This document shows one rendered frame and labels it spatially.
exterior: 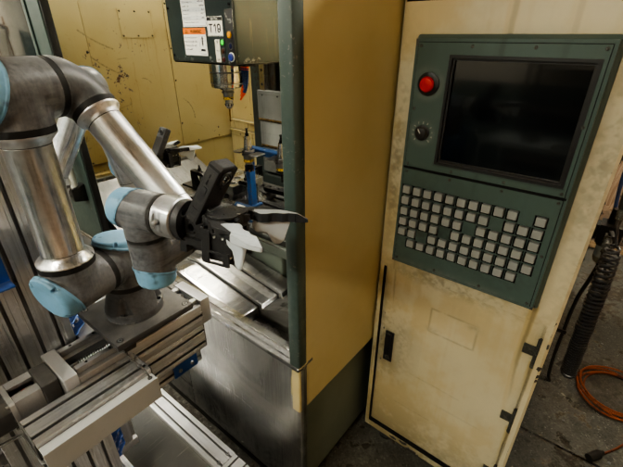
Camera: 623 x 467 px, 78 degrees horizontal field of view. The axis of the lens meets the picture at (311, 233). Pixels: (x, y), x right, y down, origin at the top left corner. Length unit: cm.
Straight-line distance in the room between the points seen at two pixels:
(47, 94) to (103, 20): 203
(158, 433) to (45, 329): 86
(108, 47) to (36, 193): 206
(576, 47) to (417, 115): 38
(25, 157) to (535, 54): 108
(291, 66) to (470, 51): 47
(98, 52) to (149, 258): 222
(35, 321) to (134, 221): 59
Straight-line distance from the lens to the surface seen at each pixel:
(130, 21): 298
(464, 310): 140
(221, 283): 179
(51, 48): 192
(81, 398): 112
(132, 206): 72
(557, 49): 107
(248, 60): 175
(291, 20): 86
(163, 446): 192
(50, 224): 94
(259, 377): 149
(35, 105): 88
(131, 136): 90
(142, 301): 113
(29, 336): 127
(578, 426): 250
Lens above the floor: 172
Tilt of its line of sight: 27 degrees down
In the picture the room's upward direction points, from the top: straight up
